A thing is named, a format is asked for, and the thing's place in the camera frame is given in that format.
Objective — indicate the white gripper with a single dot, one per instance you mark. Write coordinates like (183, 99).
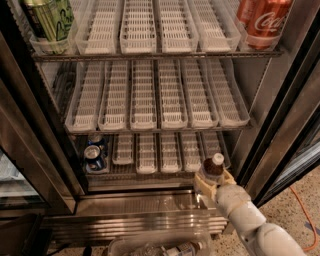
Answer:
(232, 199)

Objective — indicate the brown drink plastic bottle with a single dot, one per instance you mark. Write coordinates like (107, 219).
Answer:
(213, 168)

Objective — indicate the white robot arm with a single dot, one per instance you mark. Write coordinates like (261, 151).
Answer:
(258, 236)

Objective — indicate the bottle lying in bin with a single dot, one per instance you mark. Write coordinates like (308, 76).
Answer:
(185, 249)

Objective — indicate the open fridge door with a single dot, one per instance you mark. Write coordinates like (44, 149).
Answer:
(279, 148)

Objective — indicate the stainless fridge base grille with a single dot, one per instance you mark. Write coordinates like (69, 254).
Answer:
(102, 218)

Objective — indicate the left glass fridge door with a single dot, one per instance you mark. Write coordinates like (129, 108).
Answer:
(28, 140)

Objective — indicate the clear plastic bin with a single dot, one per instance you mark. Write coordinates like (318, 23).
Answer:
(125, 245)

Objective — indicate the blue soda can front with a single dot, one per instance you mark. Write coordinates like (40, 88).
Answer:
(93, 158)

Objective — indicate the blue soda can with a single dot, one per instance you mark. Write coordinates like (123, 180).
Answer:
(98, 140)
(93, 158)

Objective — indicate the blue soda can rear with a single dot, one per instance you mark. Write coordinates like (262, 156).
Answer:
(98, 140)

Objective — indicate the red cola can front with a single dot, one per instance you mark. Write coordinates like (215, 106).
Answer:
(266, 22)

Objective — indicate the red cola can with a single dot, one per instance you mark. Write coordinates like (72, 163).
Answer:
(245, 11)
(266, 22)

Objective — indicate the red cola can rear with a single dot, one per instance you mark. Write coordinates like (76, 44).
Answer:
(245, 11)

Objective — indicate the green soda can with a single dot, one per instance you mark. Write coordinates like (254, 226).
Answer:
(51, 21)

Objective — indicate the middle wire shelf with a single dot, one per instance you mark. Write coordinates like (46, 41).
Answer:
(158, 130)

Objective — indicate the wire shelf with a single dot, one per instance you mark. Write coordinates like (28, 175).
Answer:
(158, 130)
(127, 175)
(154, 56)

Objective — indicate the bottom wire shelf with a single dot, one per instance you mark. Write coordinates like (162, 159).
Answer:
(127, 175)

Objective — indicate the top wire shelf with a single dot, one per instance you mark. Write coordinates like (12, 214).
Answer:
(154, 56)

